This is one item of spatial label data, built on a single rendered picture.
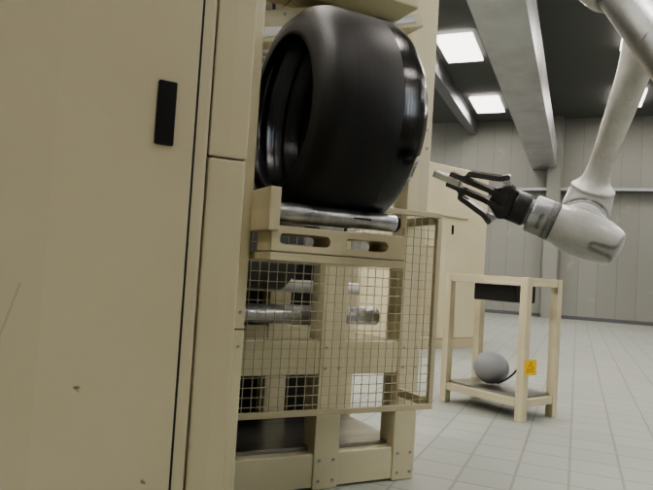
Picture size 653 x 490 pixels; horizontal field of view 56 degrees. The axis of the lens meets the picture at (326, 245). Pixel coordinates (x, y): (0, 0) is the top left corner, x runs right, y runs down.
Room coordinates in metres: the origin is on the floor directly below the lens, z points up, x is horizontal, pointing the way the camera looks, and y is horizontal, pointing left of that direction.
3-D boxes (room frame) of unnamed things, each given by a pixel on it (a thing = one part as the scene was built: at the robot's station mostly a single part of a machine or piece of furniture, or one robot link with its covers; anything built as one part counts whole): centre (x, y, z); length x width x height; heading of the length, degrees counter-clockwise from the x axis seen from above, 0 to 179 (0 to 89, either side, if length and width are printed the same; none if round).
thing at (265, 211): (1.53, 0.21, 0.90); 0.40 x 0.03 x 0.10; 27
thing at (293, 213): (1.49, -0.02, 0.90); 0.35 x 0.05 x 0.05; 117
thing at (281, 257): (1.61, 0.05, 0.80); 0.37 x 0.36 x 0.02; 27
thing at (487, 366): (3.75, -1.08, 0.40); 0.60 x 0.35 x 0.80; 38
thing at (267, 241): (1.48, -0.02, 0.84); 0.36 x 0.09 x 0.06; 117
